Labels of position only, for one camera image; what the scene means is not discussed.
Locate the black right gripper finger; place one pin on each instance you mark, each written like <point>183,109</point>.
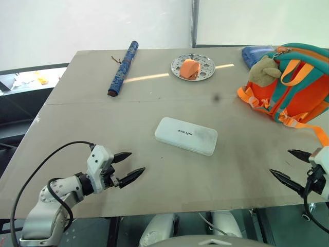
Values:
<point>286,178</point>
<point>302,155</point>

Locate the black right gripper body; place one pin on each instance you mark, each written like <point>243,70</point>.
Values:
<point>316,184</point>

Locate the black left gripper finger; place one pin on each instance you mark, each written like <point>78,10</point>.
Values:
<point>123,156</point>
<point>132,176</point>

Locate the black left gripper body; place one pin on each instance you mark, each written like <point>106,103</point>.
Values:
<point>109,177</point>

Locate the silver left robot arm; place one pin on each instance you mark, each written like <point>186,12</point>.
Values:
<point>48,205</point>

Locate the orange and teal backpack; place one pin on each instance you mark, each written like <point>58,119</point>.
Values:
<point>298,97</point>

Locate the white rectangular case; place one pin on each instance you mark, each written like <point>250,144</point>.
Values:
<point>186,136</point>

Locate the silver rounded robot leg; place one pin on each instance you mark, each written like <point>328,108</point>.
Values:
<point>227,223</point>
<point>158,229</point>

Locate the blue patterned rolled scroll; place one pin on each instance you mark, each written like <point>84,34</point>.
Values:
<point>123,68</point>

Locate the beige plush toy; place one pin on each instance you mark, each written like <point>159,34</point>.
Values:
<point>263,72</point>

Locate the silver robot torso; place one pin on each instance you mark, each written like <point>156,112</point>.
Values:
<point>210,242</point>

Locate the round perforated metal plate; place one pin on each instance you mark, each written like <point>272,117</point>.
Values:
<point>176,67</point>

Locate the orange tape roll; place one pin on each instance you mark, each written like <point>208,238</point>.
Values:
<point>189,69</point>

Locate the blue plastic bag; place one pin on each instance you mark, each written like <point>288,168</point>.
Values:
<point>250,55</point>

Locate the grey vertical pole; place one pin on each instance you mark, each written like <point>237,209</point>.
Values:
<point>195,23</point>

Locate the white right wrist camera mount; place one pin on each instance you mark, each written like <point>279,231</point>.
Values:
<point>321,157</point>

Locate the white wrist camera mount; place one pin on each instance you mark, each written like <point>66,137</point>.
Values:
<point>321,157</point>
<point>99,159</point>

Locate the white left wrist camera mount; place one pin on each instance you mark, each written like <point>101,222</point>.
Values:
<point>99,159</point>

